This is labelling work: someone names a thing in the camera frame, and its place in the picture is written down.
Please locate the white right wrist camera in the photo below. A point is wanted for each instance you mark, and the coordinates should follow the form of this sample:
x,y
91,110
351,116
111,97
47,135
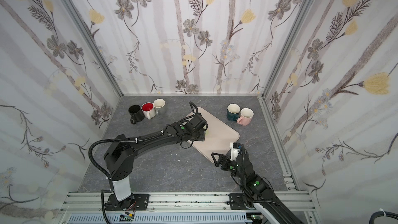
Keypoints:
x,y
237,152

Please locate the pink mug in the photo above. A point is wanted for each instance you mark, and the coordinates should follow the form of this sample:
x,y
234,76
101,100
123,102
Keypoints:
x,y
245,116

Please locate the beige rectangular tray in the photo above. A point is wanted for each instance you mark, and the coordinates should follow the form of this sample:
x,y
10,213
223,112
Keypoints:
x,y
218,136

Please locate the white cream mug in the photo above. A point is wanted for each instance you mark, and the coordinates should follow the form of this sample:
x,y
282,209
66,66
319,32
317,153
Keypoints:
x,y
149,110

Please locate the dark green mug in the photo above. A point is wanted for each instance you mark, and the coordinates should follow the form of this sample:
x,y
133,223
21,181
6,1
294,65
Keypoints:
x,y
233,111

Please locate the black mug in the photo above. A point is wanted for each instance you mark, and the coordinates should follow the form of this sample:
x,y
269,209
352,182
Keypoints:
x,y
136,114

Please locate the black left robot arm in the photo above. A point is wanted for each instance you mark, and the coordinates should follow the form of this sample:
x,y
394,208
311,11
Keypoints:
x,y
119,158

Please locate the grey mug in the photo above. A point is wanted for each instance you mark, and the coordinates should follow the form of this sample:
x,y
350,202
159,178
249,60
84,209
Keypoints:
x,y
160,106

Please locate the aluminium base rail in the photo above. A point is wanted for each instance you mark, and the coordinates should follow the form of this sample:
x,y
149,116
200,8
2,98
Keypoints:
x,y
88,205

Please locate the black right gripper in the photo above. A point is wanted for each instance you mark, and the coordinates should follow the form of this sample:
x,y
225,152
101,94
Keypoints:
x,y
225,160

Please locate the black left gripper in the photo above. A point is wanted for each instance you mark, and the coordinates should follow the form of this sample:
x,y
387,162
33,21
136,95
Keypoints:
x,y
200,127

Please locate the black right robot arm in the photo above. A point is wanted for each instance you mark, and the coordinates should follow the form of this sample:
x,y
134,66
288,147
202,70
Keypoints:
x,y
257,192

